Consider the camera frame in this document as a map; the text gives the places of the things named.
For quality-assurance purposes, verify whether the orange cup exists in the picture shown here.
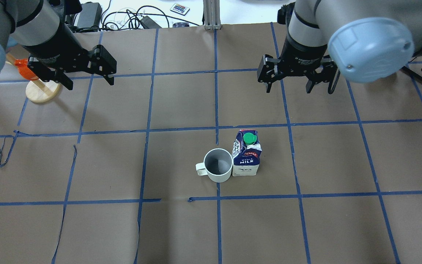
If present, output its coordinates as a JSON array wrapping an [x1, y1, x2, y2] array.
[[14, 58, 39, 81]]

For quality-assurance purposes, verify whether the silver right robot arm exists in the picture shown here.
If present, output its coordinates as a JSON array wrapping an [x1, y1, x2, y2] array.
[[257, 0, 422, 95]]

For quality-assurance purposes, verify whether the small remote control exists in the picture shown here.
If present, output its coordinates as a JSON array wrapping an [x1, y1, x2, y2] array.
[[170, 3, 190, 16]]

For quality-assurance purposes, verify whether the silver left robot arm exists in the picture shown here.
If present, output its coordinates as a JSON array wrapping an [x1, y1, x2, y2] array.
[[0, 0, 117, 90]]

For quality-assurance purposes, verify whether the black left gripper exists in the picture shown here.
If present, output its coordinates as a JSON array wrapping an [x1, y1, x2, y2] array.
[[22, 24, 117, 91]]

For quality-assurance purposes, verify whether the blue white milk carton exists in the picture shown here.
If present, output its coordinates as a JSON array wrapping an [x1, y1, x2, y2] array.
[[232, 129, 262, 176]]

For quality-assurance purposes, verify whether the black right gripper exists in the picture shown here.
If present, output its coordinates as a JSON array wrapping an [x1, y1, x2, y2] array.
[[257, 35, 341, 95]]

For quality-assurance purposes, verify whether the aluminium frame post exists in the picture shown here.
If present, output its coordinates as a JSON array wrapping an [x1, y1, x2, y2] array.
[[203, 0, 222, 30]]

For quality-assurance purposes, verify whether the white ribbed mug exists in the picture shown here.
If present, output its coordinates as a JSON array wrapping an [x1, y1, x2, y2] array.
[[195, 148, 233, 183]]

